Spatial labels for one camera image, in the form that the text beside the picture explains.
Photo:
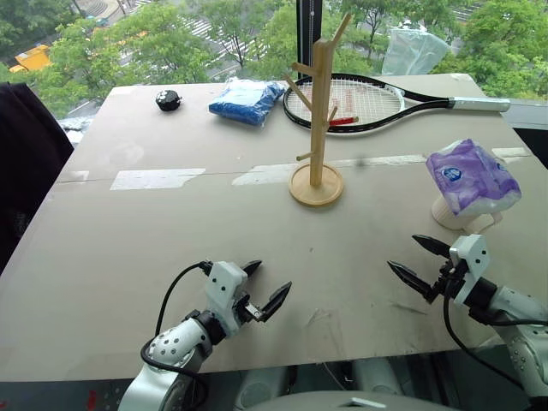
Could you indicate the grey curved robot body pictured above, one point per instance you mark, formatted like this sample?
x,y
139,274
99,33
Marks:
x,y
355,404

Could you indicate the wooden mug tree stand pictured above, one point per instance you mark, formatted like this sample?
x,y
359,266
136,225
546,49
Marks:
x,y
317,128

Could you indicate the grey rounded shape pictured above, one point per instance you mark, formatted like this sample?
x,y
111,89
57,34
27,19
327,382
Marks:
x,y
379,377
263,387

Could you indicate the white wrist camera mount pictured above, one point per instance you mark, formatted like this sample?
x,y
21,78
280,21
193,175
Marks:
x,y
471,265
223,291

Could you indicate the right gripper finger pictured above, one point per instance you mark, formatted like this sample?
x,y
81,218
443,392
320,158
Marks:
x,y
409,277
432,246

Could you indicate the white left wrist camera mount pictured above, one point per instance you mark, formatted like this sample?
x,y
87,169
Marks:
x,y
223,291

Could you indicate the black white tennis racket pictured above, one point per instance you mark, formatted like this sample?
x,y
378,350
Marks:
x,y
428,101

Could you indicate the clear plastic bag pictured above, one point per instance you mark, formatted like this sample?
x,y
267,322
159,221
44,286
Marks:
x,y
411,51

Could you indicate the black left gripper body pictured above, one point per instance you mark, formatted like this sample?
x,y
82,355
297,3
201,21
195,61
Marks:
x,y
245,310

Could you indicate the purple tissue pack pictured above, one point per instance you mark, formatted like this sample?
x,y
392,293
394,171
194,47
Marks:
x,y
475,177

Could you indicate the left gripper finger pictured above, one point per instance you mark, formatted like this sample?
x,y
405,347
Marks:
x,y
276,301
252,267

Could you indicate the black window frame post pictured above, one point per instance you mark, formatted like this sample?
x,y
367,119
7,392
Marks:
x,y
309,38

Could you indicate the blue bag in clear wrap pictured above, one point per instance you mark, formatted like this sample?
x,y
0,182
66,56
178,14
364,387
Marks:
x,y
244,103

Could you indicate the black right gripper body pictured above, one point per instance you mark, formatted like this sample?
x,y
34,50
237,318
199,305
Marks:
x,y
449,278

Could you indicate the yellow vehicle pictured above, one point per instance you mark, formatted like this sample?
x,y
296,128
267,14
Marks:
x,y
31,59

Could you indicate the black chair back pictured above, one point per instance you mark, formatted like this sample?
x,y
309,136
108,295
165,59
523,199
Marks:
x,y
25,171

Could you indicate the white tape patch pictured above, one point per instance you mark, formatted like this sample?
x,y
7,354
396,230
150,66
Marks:
x,y
154,179

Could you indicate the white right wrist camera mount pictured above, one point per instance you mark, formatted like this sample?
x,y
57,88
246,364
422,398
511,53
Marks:
x,y
471,265

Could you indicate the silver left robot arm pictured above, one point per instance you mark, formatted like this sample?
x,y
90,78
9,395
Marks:
x,y
171,347

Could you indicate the black round white-dotted object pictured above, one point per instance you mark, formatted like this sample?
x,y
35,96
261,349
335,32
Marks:
x,y
168,101

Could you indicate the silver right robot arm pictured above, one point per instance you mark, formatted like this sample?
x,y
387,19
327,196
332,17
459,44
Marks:
x,y
518,312

